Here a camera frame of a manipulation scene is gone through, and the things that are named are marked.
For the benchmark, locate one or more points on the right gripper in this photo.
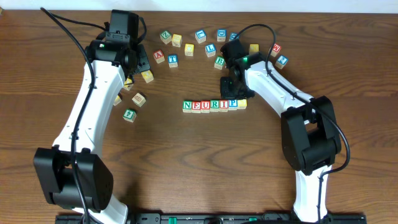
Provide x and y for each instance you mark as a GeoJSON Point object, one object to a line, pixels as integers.
{"type": "Point", "coordinates": [228, 88]}

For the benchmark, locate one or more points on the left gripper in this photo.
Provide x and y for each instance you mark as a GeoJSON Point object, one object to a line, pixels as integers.
{"type": "Point", "coordinates": [142, 59]}

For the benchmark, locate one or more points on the blue P block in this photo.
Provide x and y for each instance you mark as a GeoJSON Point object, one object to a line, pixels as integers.
{"type": "Point", "coordinates": [232, 105]}

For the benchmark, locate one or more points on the red I block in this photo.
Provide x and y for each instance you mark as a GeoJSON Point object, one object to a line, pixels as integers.
{"type": "Point", "coordinates": [224, 105]}

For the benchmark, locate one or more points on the yellow S block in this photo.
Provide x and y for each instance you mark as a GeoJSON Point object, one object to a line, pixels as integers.
{"type": "Point", "coordinates": [242, 104]}

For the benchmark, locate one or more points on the green R block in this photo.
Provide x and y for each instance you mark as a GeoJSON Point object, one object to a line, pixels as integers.
{"type": "Point", "coordinates": [214, 105]}

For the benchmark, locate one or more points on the red U block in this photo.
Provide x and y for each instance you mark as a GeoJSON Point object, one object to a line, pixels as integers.
{"type": "Point", "coordinates": [205, 106]}

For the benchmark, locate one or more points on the red E block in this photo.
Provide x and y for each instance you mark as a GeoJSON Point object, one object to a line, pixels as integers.
{"type": "Point", "coordinates": [196, 107]}

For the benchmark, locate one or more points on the green N block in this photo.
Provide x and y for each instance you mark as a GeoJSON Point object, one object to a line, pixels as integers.
{"type": "Point", "coordinates": [187, 106]}

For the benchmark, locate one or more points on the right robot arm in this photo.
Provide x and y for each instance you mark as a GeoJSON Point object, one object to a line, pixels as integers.
{"type": "Point", "coordinates": [310, 142]}

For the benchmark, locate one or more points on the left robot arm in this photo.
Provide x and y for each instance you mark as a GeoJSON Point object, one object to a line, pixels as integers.
{"type": "Point", "coordinates": [71, 173]}

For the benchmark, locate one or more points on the yellow O block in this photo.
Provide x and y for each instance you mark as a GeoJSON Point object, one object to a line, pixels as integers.
{"type": "Point", "coordinates": [147, 76]}

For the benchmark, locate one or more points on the red A block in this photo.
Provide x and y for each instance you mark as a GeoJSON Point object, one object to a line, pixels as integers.
{"type": "Point", "coordinates": [159, 56]}

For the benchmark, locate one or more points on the yellow K block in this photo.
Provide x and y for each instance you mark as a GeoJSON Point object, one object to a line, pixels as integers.
{"type": "Point", "coordinates": [128, 84]}

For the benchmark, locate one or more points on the green B block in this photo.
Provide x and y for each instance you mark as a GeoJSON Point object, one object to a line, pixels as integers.
{"type": "Point", "coordinates": [219, 62]}

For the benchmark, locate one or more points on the blue T block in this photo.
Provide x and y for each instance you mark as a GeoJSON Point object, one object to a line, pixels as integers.
{"type": "Point", "coordinates": [172, 60]}

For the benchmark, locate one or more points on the pineapple picture block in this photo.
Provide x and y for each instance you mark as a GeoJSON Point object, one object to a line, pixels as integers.
{"type": "Point", "coordinates": [139, 99]}

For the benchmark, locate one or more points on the green Z block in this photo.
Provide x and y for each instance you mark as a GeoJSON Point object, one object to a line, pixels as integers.
{"type": "Point", "coordinates": [166, 37]}

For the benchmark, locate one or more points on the yellow block top row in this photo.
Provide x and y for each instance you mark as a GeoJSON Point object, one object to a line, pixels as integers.
{"type": "Point", "coordinates": [176, 40]}

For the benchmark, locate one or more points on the yellow G block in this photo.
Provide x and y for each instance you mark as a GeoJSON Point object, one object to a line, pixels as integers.
{"type": "Point", "coordinates": [117, 100]}

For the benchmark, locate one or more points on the blue L block lower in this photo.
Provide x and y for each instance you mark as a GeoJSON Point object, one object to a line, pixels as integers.
{"type": "Point", "coordinates": [210, 50]}

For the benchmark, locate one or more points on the blue l block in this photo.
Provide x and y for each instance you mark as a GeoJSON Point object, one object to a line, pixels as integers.
{"type": "Point", "coordinates": [200, 36]}
{"type": "Point", "coordinates": [210, 50]}

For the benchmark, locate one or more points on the yellow block right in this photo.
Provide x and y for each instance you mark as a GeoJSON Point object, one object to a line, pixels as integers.
{"type": "Point", "coordinates": [253, 48]}

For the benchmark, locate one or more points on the yellow Q block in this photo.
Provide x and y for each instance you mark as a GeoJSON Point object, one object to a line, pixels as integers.
{"type": "Point", "coordinates": [189, 49]}

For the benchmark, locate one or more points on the green 4 block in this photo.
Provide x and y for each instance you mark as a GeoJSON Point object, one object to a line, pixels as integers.
{"type": "Point", "coordinates": [129, 115]}

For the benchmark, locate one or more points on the blue D block tilted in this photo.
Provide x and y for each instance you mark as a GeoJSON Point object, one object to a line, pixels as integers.
{"type": "Point", "coordinates": [232, 36]}

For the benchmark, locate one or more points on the blue D block upright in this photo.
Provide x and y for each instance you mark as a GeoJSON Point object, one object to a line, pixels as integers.
{"type": "Point", "coordinates": [221, 35]}

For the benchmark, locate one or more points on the blue 2 block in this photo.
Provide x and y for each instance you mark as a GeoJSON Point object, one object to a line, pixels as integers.
{"type": "Point", "coordinates": [281, 62]}

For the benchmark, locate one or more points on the red M block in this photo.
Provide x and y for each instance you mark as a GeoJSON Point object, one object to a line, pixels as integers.
{"type": "Point", "coordinates": [275, 50]}

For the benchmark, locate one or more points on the blue L block top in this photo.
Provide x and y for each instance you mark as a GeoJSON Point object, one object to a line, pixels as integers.
{"type": "Point", "coordinates": [200, 36]}

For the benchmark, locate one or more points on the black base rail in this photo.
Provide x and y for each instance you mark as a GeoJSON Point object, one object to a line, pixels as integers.
{"type": "Point", "coordinates": [271, 217]}

